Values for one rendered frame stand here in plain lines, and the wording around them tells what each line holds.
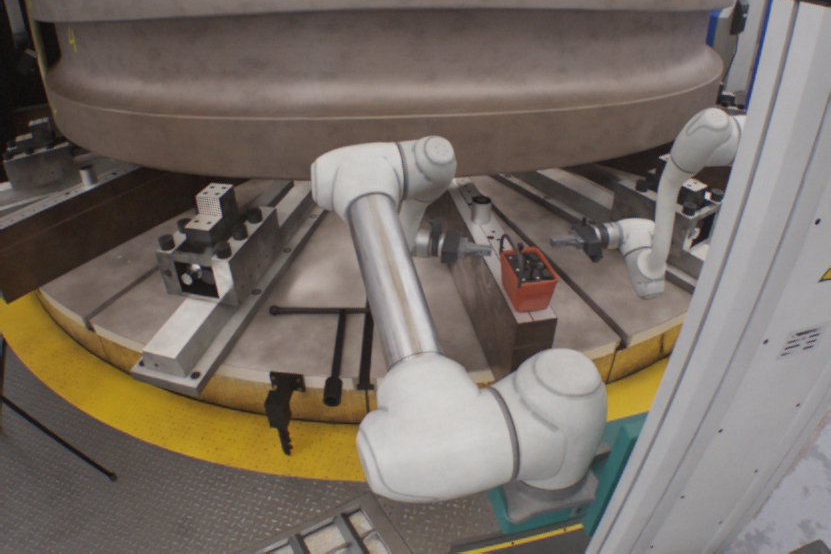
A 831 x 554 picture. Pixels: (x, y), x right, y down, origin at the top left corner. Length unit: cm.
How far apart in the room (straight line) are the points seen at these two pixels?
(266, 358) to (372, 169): 122
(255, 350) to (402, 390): 144
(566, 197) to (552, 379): 239
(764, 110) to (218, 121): 197
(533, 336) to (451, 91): 100
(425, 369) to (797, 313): 51
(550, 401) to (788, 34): 55
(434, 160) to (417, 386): 51
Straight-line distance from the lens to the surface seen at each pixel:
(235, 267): 212
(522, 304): 170
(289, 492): 212
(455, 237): 171
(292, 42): 216
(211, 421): 241
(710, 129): 142
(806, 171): 58
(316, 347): 216
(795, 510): 245
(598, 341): 227
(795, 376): 84
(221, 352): 216
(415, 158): 114
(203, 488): 221
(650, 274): 180
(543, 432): 81
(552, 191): 319
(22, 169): 395
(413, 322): 89
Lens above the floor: 176
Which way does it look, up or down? 32 degrees down
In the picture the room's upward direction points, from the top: straight up
